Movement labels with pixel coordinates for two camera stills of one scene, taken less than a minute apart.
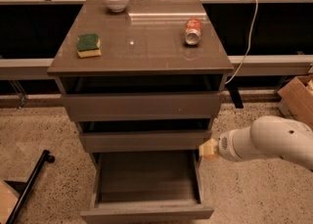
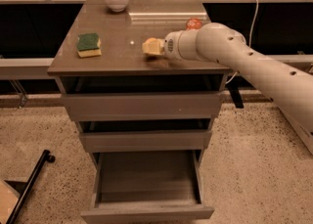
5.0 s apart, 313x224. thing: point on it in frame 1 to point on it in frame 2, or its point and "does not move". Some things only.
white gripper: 223,146 to 170,45
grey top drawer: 143,107 does not move
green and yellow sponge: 88,45 does not move
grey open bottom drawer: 146,187 does not move
